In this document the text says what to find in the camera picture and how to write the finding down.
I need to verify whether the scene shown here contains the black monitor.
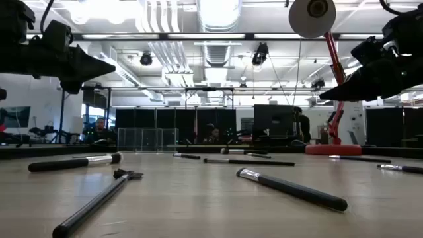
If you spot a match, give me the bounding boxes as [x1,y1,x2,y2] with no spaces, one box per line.
[253,104,295,138]

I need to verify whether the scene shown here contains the small black makeup brush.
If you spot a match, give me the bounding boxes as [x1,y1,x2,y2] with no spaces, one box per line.
[172,153,202,160]

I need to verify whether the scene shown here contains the person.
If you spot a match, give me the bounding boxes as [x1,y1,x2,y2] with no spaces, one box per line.
[293,106,312,145]
[204,123,221,145]
[86,117,115,145]

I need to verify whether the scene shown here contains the black ceiling spotlight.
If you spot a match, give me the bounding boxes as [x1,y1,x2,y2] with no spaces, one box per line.
[310,77,327,91]
[251,42,270,67]
[139,52,153,67]

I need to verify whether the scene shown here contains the long-ferrule thin makeup brush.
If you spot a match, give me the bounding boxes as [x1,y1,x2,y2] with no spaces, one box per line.
[203,157,295,167]

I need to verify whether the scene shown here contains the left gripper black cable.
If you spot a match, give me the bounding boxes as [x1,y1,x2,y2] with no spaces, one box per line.
[39,0,56,34]

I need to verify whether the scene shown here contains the wall-mounted screen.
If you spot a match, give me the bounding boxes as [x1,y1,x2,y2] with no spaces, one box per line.
[0,106,32,129]

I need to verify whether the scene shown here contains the black silver-ferrule makeup brush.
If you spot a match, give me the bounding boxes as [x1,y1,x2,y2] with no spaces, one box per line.
[377,163,423,175]

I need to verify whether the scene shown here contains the silver ceiling air duct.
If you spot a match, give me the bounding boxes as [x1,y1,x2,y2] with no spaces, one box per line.
[196,0,244,67]

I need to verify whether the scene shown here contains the fan-head makeup brush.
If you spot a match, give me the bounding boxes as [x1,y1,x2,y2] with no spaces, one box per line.
[52,168,144,238]

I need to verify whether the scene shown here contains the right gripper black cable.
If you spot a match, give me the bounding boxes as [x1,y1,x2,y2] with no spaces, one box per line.
[379,0,403,16]

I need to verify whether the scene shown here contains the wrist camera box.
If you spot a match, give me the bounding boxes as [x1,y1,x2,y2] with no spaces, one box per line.
[41,19,74,50]
[350,35,399,67]

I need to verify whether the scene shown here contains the thick-handled black makeup brush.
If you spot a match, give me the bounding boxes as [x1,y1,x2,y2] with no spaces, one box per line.
[28,152,123,173]

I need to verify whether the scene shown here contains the thick black flat-ferrule brush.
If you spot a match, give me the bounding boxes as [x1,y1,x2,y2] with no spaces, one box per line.
[236,167,348,213]

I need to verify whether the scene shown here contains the black aluminium table frame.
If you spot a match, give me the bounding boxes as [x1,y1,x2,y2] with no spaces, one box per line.
[0,143,423,160]

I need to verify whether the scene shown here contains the black partition panels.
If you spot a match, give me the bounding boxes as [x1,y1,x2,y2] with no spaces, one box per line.
[114,108,237,145]
[365,107,423,149]

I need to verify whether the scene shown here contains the thin black makeup brush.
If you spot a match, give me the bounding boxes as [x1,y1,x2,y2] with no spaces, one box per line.
[328,155,393,164]

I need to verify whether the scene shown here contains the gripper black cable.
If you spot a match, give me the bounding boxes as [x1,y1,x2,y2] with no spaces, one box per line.
[39,0,56,34]
[379,0,403,16]

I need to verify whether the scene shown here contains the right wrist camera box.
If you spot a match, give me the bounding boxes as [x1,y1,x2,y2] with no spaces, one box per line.
[350,35,399,67]

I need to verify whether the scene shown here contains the black metal gantry frame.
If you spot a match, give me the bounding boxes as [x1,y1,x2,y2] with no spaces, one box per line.
[58,85,113,145]
[184,87,235,110]

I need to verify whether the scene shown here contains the white pillar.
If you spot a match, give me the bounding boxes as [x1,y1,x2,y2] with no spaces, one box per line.
[332,100,366,146]

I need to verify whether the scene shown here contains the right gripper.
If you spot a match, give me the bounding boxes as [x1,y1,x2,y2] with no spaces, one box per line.
[319,54,423,102]

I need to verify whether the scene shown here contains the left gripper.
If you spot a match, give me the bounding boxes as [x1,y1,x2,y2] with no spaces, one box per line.
[0,42,116,95]

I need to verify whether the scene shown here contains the clear acrylic organizer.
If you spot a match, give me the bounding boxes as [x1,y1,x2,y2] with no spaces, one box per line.
[116,127,180,153]

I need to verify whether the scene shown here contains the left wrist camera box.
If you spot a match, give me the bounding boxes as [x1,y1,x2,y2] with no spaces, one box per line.
[41,19,74,50]

